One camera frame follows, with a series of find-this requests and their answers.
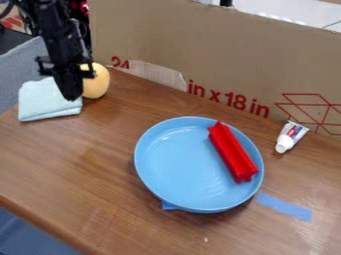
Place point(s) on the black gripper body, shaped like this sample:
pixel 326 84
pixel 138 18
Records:
pixel 80 64

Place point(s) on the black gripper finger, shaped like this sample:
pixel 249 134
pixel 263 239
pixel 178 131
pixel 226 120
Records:
pixel 77 85
pixel 64 81

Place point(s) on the yellow ball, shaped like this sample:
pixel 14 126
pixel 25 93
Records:
pixel 96 86

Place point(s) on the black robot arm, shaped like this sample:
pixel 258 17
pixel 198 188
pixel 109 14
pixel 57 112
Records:
pixel 57 28

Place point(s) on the light blue folded cloth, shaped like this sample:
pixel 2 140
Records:
pixel 41 101

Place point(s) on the blue plate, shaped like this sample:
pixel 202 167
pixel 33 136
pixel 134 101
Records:
pixel 182 170

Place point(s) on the red plastic block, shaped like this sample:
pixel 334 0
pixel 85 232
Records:
pixel 231 152

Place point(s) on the small toothpaste tube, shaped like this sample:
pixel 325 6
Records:
pixel 291 133

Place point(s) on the blue tape strip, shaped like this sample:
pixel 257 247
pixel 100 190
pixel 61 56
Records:
pixel 290 209

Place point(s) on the cardboard box wall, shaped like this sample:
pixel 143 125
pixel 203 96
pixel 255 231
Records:
pixel 269 67

